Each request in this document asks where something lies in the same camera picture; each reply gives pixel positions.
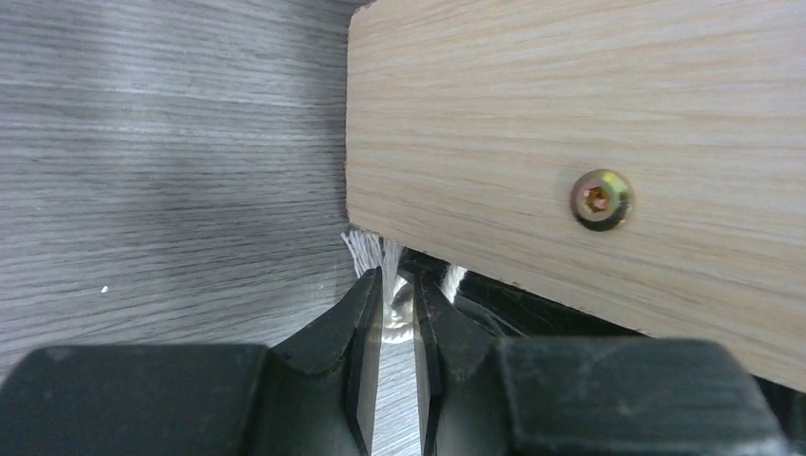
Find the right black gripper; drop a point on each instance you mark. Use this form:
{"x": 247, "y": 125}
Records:
{"x": 498, "y": 308}

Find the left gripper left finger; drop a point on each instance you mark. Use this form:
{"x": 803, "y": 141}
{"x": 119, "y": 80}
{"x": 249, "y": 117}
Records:
{"x": 312, "y": 394}

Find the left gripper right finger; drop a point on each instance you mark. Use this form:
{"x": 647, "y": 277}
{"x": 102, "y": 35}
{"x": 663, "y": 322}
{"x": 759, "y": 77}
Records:
{"x": 483, "y": 394}

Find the strawberry print ruffled blanket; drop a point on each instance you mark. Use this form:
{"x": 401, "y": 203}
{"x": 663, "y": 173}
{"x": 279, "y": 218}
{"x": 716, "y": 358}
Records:
{"x": 370, "y": 251}

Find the wooden pet bed frame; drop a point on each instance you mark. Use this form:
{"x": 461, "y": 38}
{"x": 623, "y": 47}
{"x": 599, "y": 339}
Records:
{"x": 641, "y": 161}

